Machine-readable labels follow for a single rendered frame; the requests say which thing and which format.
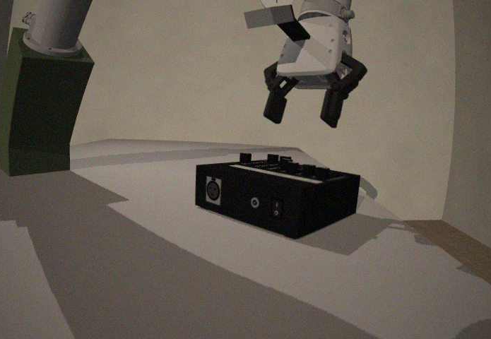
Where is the black lighting desk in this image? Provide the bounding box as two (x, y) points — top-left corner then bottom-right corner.
(195, 153), (360, 239)

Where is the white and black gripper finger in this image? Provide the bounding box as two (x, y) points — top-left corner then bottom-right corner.
(320, 52), (367, 128)
(264, 61), (299, 124)

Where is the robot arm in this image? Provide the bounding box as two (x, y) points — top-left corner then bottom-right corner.
(22, 0), (355, 57)

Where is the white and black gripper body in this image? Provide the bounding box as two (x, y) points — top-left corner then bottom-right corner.
(276, 10), (353, 89)

